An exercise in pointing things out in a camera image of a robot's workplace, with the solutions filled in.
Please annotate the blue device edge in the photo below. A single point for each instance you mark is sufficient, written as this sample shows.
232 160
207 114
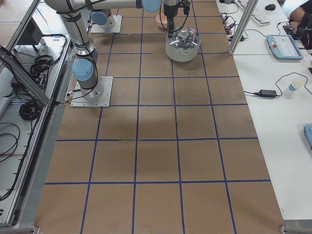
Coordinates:
308 133

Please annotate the aluminium frame post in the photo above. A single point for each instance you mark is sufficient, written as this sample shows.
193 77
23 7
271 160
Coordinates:
242 25

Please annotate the aluminium diagonal strut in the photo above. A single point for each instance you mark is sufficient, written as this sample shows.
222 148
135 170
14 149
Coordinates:
18 71

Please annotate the person's forearm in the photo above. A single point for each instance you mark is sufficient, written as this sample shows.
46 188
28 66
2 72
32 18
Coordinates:
298 14

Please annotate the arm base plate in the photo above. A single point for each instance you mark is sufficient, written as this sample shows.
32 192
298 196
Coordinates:
107 25
99 97

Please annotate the pink bowl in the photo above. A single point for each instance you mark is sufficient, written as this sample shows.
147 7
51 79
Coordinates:
161 21

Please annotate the white keyboard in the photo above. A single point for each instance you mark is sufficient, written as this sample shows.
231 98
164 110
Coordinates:
259 18

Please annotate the black power adapter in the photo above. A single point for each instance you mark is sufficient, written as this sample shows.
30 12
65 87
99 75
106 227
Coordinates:
266 93

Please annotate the white steel cooking pot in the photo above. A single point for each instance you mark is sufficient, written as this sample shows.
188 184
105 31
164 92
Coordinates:
180 55

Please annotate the black computer mouse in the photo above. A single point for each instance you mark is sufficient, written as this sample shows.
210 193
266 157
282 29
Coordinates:
270 7

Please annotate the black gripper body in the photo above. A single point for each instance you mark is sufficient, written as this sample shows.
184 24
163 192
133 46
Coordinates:
169 10

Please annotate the glass pot lid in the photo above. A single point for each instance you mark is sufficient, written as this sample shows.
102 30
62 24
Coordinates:
184 38

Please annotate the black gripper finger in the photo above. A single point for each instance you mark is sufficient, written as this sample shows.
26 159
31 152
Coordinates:
172 25
169 25

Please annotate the paper cup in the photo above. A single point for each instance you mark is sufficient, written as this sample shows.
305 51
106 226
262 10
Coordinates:
296 84

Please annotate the blue teach pendant tablet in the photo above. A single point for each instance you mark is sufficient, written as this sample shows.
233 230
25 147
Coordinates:
284 47

